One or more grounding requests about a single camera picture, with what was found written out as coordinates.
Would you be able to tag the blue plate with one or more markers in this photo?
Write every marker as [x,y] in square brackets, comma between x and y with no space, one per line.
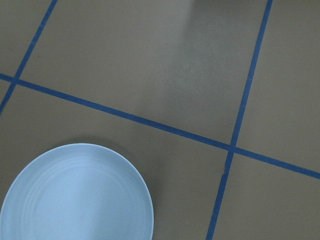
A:
[78,191]

